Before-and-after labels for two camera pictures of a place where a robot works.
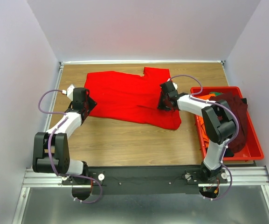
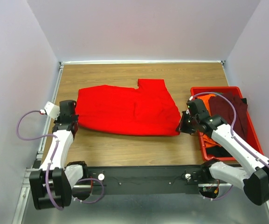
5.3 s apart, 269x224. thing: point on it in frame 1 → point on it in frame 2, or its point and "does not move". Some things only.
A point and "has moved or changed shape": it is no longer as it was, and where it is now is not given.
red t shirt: (128, 98) has moved or changed shape
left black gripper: (93, 103) → (58, 120)
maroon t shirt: (240, 108) does not move
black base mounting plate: (143, 180) does not move
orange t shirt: (202, 125) does not move
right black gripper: (160, 106) → (182, 127)
